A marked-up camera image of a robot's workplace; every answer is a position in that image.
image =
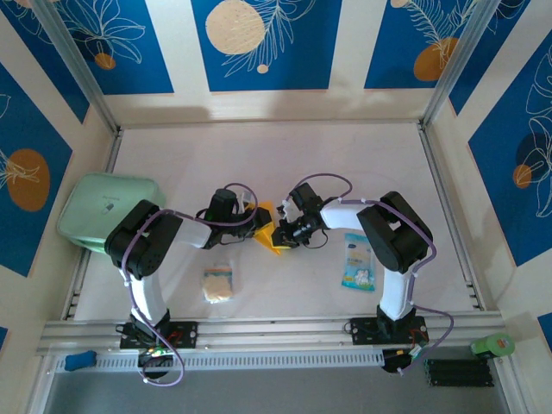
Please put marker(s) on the aluminium frame post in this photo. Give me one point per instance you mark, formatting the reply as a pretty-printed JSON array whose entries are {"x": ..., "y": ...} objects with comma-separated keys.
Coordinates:
[
  {"x": 457, "y": 64},
  {"x": 82, "y": 73}
]

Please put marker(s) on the mint green zip pouch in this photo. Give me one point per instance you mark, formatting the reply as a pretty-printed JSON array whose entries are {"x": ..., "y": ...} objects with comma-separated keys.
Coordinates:
[{"x": 95, "y": 202}]

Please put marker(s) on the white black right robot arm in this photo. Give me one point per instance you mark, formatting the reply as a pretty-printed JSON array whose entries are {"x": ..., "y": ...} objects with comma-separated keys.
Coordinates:
[{"x": 340, "y": 215}]

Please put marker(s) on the green bottle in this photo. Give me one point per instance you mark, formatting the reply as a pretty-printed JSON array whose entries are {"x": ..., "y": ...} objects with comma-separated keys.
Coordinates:
[{"x": 493, "y": 346}]

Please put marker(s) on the black ribbed rack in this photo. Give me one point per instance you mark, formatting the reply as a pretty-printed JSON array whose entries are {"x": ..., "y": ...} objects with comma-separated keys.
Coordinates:
[{"x": 459, "y": 373}]

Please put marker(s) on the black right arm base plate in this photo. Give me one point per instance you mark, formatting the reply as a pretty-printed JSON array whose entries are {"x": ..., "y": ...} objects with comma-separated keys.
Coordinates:
[{"x": 362, "y": 331}]

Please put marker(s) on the blue white wipes packet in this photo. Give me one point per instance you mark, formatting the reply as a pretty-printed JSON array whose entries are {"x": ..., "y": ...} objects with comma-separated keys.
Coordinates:
[{"x": 359, "y": 263}]

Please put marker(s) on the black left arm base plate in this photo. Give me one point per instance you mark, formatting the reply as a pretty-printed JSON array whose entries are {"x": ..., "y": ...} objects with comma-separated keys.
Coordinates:
[{"x": 187, "y": 334}]

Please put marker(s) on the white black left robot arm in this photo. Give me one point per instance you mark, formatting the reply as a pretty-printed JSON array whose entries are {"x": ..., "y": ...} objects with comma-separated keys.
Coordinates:
[{"x": 194, "y": 230}]

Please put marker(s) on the aluminium side rail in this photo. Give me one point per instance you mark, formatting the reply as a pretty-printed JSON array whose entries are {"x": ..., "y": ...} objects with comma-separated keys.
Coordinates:
[
  {"x": 437, "y": 172},
  {"x": 77, "y": 280}
]

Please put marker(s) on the aluminium table edge rail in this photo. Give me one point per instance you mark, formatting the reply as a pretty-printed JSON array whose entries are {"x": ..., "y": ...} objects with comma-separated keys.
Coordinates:
[{"x": 276, "y": 330}]

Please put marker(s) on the blue bone-shaped sponge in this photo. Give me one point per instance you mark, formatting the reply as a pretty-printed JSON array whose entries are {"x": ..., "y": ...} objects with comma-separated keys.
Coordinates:
[{"x": 79, "y": 361}]

